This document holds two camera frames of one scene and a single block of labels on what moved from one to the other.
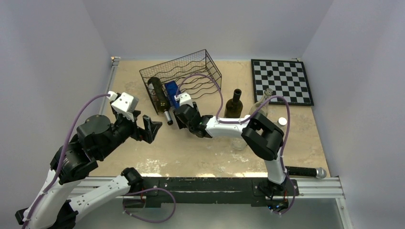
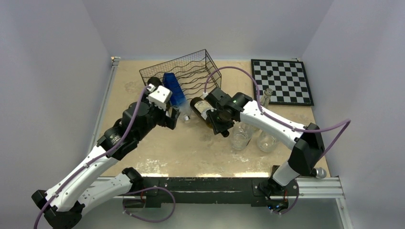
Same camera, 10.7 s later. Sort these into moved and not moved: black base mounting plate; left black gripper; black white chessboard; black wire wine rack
Moved: left black gripper
Not moved: black base mounting plate; black white chessboard; black wire wine rack
